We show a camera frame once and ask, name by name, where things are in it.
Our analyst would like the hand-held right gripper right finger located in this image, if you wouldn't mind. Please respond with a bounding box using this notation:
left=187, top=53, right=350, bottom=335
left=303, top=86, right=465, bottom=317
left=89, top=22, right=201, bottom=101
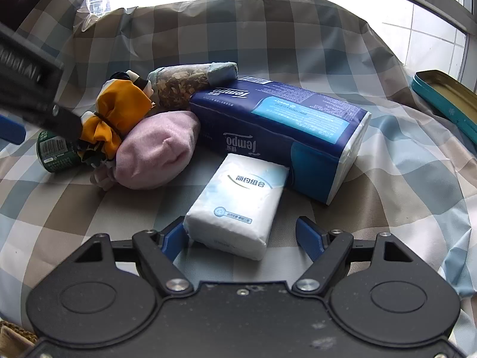
left=292, top=216, right=414, bottom=294

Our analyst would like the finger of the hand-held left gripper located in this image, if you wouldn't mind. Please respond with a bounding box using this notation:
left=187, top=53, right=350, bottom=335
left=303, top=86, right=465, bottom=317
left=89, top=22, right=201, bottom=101
left=0, top=115, right=27, bottom=145
left=0, top=96, right=83, bottom=143

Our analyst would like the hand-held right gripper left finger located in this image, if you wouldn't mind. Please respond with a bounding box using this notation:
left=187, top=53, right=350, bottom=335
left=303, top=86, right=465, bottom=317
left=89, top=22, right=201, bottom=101
left=72, top=221, right=192, bottom=294

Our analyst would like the orange patterned cloth bundle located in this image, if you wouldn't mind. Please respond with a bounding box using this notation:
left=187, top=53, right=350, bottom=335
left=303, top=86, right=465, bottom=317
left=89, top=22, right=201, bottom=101
left=76, top=69, right=157, bottom=168

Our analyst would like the white tissue pack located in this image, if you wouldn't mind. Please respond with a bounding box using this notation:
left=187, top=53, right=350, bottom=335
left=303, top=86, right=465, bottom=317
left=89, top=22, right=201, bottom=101
left=184, top=153, right=290, bottom=261

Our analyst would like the pink cloth bundle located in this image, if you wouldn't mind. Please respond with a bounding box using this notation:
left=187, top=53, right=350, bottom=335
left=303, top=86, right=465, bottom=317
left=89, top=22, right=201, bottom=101
left=91, top=110, right=202, bottom=192

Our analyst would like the green can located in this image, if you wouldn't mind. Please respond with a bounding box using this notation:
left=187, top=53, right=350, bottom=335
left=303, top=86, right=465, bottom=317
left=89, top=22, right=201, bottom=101
left=35, top=130, right=84, bottom=174

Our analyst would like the checked bed sheet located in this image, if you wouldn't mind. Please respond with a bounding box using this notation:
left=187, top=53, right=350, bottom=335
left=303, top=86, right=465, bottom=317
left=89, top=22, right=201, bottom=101
left=0, top=0, right=477, bottom=358

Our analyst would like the blue tissue pack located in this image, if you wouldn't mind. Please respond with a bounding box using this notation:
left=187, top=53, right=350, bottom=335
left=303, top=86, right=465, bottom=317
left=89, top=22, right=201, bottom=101
left=189, top=75, right=372, bottom=206

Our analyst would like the clear bag of dried flowers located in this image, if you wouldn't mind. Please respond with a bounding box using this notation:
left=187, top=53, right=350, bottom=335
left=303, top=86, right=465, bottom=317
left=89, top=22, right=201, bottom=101
left=147, top=65, right=217, bottom=112

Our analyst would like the tan woven mat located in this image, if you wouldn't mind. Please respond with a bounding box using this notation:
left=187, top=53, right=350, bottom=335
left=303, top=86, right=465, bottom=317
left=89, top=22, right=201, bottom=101
left=0, top=321, right=40, bottom=347

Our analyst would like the checked pillow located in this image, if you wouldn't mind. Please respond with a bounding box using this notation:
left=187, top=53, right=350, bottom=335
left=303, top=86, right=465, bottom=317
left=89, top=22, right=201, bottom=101
left=72, top=0, right=411, bottom=120

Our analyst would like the teal tin lid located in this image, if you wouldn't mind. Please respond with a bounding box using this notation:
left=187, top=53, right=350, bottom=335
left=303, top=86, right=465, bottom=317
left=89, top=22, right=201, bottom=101
left=410, top=70, right=477, bottom=148

